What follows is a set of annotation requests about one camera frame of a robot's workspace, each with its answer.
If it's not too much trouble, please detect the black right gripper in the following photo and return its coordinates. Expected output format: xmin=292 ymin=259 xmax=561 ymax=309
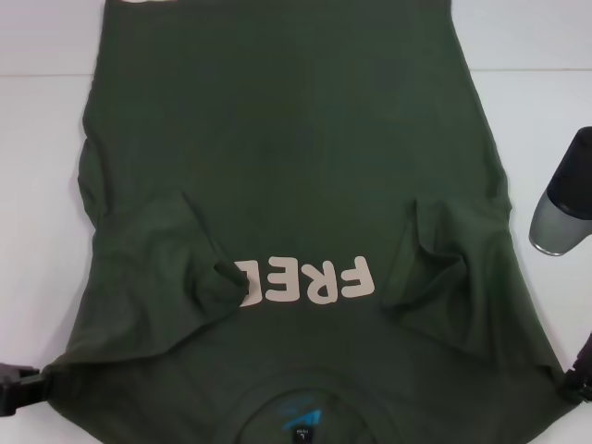
xmin=561 ymin=331 xmax=592 ymax=409

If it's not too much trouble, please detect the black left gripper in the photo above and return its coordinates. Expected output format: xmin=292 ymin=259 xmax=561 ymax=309
xmin=0 ymin=362 xmax=51 ymax=412

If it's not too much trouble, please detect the dark green FREE! shirt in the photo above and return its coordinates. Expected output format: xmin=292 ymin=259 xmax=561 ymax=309
xmin=76 ymin=0 xmax=569 ymax=444

